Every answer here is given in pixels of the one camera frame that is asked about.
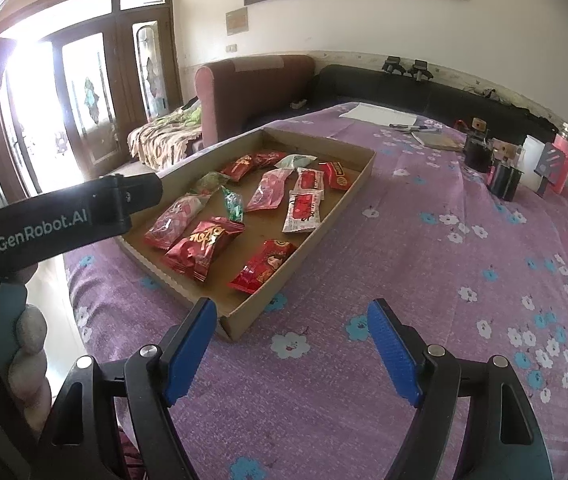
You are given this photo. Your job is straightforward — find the pink My Melody snack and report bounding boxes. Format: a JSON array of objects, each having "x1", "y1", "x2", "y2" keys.
[{"x1": 144, "y1": 193, "x2": 210, "y2": 250}]

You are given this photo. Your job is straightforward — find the large dark red snack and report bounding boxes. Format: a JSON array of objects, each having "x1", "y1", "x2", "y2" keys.
[{"x1": 162, "y1": 217, "x2": 245, "y2": 283}]

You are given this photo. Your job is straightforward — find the green cake snack packet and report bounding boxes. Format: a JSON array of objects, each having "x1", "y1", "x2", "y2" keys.
[{"x1": 191, "y1": 171, "x2": 229, "y2": 196}]

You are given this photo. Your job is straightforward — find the small green candy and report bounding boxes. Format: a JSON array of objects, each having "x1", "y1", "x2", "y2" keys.
[{"x1": 222, "y1": 186, "x2": 244, "y2": 223}]

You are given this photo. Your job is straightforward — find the red cartoon girl snack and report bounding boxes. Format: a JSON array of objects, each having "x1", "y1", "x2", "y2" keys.
[{"x1": 229, "y1": 240, "x2": 297, "y2": 294}]

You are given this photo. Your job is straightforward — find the white green candy packet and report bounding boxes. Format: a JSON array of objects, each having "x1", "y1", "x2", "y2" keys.
[{"x1": 275, "y1": 154, "x2": 316, "y2": 170}]

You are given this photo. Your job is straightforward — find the small red yellow snack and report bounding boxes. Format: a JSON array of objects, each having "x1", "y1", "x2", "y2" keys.
[{"x1": 319, "y1": 162, "x2": 351, "y2": 192}]

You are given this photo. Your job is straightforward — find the pink striped snack packet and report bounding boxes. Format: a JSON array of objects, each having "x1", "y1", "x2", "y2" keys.
[{"x1": 245, "y1": 168, "x2": 293, "y2": 212}]

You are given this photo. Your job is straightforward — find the white red snack packet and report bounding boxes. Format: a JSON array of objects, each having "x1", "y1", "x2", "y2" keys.
[{"x1": 293, "y1": 168, "x2": 324, "y2": 194}]

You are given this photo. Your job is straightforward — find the left gloved hand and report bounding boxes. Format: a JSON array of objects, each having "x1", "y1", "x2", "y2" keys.
[{"x1": 0, "y1": 266, "x2": 52, "y2": 436}]

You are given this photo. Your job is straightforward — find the wooden glass door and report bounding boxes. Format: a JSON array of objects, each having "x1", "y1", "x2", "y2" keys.
[{"x1": 0, "y1": 0, "x2": 183, "y2": 198}]

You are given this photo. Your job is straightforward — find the patterned blanket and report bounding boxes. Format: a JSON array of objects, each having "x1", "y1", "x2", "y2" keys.
[{"x1": 127, "y1": 99, "x2": 203, "y2": 171}]

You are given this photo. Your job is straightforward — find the purple floral tablecloth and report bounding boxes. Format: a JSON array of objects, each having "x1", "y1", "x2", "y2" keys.
[{"x1": 62, "y1": 102, "x2": 568, "y2": 480}]

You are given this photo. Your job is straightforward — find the cardboard tray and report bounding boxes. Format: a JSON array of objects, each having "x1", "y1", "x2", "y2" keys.
[{"x1": 116, "y1": 127, "x2": 375, "y2": 341}]

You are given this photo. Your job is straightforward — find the black jar with cork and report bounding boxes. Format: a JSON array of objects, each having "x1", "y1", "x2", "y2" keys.
[
  {"x1": 463, "y1": 117, "x2": 492, "y2": 174},
  {"x1": 486, "y1": 139, "x2": 523, "y2": 202}
]

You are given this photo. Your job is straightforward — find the maroon armchair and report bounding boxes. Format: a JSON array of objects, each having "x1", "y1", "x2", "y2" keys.
[{"x1": 195, "y1": 54, "x2": 315, "y2": 148}]

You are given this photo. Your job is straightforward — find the grey phone stand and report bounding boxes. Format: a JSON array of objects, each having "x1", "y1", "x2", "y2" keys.
[{"x1": 534, "y1": 143, "x2": 566, "y2": 197}]

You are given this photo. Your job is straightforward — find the white plastic container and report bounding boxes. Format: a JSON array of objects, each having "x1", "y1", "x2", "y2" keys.
[{"x1": 518, "y1": 136, "x2": 546, "y2": 192}]

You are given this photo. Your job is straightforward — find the tan notebook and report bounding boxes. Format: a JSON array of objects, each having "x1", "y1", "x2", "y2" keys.
[{"x1": 412, "y1": 131, "x2": 464, "y2": 153}]

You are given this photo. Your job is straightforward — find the pink thermos bottle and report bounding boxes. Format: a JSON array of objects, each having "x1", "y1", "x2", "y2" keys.
[{"x1": 552, "y1": 122, "x2": 568, "y2": 194}]

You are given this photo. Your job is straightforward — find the white paper sheet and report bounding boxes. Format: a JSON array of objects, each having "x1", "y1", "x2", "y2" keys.
[{"x1": 340, "y1": 103, "x2": 417, "y2": 127}]

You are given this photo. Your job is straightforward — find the black sofa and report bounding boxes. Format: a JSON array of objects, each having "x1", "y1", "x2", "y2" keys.
[{"x1": 243, "y1": 64, "x2": 558, "y2": 144}]

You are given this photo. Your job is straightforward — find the black clamps on sofa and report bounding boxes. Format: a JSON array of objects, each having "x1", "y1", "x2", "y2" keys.
[{"x1": 381, "y1": 55, "x2": 434, "y2": 81}]

